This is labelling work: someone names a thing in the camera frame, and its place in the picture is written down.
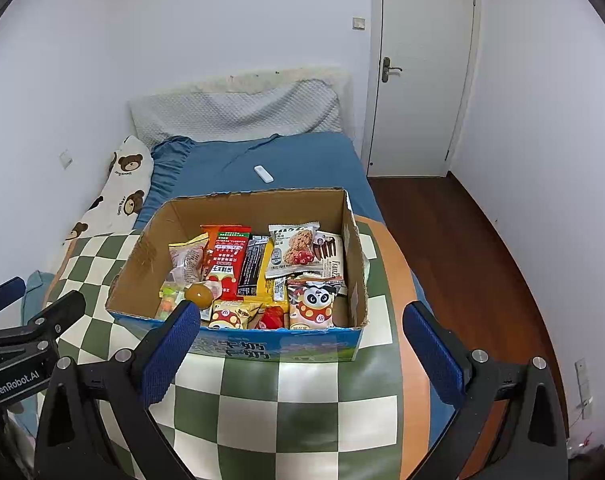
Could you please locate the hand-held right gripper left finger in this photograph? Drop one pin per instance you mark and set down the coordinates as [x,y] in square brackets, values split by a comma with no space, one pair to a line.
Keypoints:
[172,350]

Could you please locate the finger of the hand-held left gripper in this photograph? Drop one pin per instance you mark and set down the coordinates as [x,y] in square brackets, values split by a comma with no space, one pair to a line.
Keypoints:
[5,292]
[52,317]

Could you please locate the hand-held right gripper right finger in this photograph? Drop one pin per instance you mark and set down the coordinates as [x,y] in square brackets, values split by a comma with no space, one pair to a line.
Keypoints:
[432,355]

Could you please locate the green colourful candy packet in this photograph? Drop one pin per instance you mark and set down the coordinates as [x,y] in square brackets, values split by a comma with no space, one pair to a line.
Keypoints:
[167,302]

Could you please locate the small clear orange snack packet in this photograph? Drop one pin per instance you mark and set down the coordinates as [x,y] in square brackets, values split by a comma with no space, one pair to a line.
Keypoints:
[200,295]

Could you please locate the yellow mushroom panda packet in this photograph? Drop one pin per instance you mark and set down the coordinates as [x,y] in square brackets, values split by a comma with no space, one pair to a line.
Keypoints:
[230,315]

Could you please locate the small red snack packet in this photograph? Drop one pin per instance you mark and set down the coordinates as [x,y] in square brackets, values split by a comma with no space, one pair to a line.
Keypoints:
[272,317]

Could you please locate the long red snack packet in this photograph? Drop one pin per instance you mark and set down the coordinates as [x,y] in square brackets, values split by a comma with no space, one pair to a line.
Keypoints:
[227,260]

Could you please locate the white panda snack packet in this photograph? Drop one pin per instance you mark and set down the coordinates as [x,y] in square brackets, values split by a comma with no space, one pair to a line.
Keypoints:
[315,305]

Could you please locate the cardboard box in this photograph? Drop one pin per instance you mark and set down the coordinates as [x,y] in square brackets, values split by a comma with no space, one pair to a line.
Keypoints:
[192,212]

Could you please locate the white oat biscuit packet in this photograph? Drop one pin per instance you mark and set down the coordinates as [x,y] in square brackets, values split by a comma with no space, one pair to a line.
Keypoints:
[292,250]

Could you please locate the clear yellow-edged snack packet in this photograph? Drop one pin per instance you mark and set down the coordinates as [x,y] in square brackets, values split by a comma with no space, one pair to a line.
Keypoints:
[187,260]

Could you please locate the black snack packet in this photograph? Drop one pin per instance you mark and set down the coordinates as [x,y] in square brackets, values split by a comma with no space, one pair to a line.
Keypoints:
[252,270]

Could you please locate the yellow biscuit packet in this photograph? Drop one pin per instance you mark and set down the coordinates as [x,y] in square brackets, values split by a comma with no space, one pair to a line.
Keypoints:
[272,292]

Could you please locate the green checkered blanket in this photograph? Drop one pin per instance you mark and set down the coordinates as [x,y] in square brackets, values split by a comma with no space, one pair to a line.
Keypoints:
[307,410]

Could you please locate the cream packet with brown sticks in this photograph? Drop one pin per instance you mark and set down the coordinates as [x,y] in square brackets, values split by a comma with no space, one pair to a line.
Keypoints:
[332,260]

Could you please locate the white bear print pillow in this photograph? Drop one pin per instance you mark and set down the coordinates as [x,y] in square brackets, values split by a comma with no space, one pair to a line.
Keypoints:
[127,180]

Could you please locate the white remote control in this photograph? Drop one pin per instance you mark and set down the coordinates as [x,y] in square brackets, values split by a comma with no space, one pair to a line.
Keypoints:
[264,173]

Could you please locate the blue bed sheet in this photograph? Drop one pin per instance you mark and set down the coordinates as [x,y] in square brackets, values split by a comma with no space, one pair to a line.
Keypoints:
[307,160]

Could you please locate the grey quilted pillow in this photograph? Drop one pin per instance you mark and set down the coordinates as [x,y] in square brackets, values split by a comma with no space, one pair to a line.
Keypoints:
[232,110]

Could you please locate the white door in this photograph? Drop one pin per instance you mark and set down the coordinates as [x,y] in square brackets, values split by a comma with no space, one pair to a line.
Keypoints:
[417,85]

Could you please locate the cream fuzzy cloth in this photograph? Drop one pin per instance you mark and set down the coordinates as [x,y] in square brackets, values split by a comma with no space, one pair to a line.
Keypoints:
[322,74]

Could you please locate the white wall socket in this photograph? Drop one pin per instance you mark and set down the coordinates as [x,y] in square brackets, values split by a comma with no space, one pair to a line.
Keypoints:
[583,385]
[66,159]

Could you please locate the white light switch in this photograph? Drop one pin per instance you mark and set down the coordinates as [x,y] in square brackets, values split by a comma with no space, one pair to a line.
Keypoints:
[359,23]

